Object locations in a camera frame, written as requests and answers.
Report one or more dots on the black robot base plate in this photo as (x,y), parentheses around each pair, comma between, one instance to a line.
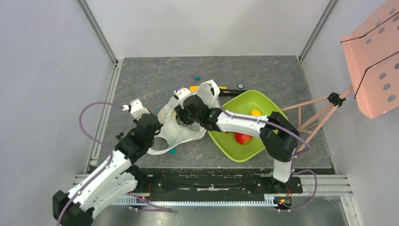
(255,180)

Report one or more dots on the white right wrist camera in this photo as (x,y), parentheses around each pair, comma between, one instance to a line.
(182,93)

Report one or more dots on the teal block near base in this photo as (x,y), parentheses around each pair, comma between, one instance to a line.
(172,151)

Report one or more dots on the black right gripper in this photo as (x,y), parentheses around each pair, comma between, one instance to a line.
(185,110)

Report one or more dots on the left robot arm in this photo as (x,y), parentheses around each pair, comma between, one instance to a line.
(116,176)

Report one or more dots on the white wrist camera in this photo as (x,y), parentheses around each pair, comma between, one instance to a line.
(182,93)
(136,109)

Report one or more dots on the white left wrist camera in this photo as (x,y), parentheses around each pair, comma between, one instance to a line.
(136,109)

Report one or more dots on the yellow fake lemon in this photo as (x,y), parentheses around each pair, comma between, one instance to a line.
(255,112)

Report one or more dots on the red yellow fake peach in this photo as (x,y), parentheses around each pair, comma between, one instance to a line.
(242,139)

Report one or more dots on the pink music stand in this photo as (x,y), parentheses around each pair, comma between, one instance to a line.
(372,56)

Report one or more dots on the white plastic bag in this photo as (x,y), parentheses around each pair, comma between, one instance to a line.
(174,131)

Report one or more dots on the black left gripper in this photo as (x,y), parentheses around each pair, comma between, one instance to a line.
(159,125)

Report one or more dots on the yellow oval toy piece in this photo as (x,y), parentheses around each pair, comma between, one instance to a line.
(193,88)

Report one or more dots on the black marker pen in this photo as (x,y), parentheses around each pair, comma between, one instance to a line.
(231,92)

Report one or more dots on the green plastic tray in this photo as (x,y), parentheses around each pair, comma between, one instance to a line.
(239,148)

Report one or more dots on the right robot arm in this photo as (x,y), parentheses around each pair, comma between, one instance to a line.
(277,134)

